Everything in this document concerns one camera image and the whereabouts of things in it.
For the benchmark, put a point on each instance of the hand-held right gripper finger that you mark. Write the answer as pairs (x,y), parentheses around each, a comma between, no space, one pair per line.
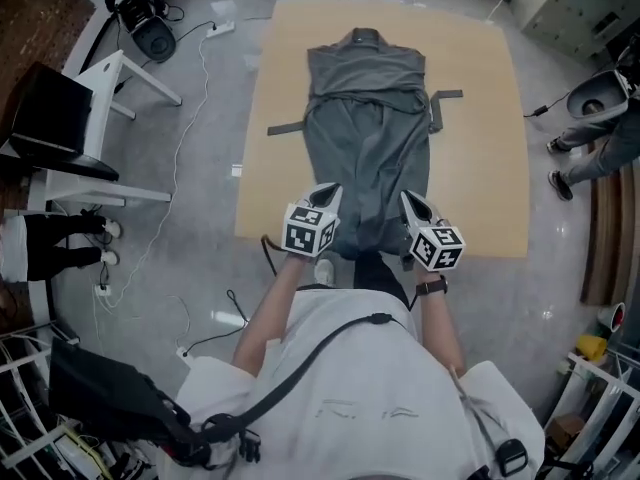
(406,213)
(430,210)

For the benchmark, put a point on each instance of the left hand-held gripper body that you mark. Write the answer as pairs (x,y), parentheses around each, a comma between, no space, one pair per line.
(310,233)

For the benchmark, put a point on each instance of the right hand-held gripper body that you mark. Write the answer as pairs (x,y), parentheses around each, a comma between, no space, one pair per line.
(437,248)

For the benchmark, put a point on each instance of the grey robe garment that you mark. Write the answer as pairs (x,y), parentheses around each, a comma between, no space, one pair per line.
(370,168)

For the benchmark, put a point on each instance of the person's left forearm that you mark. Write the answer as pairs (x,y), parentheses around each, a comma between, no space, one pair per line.
(272,313)

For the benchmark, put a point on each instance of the black shoulder pack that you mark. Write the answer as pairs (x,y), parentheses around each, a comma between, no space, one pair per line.
(110,398)

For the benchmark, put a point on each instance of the person's right forearm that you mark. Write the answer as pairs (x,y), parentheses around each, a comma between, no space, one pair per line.
(440,328)

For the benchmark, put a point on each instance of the person's white shoe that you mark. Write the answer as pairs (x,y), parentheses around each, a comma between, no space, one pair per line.
(324,272)

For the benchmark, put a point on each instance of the white paper label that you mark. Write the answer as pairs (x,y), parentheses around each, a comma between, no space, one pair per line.
(236,170)

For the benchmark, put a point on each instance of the person's white t-shirt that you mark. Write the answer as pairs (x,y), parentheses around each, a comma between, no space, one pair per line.
(360,393)

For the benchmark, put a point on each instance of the wooden step platform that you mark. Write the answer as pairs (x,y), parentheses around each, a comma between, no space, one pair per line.
(610,238)

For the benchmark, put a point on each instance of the small white power socket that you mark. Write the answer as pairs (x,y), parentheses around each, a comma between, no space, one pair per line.
(103,290)
(183,355)

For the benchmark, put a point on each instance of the yellow container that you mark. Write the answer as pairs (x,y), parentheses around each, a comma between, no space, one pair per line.
(590,348)

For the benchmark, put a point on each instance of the white red paper cup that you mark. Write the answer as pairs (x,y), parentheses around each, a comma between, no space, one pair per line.
(612,315)

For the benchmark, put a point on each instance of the long white power strip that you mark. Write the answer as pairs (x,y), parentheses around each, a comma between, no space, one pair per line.
(220,29)

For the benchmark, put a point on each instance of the brown cardboard box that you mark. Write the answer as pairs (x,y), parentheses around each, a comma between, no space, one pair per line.
(567,428)

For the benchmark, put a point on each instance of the white desk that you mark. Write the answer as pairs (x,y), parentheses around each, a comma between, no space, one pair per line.
(100,98)

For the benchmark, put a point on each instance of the grey locker cabinet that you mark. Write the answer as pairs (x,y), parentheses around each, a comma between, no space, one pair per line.
(575,3)

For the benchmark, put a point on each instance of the black monitor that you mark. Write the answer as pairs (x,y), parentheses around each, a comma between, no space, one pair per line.
(50,118)

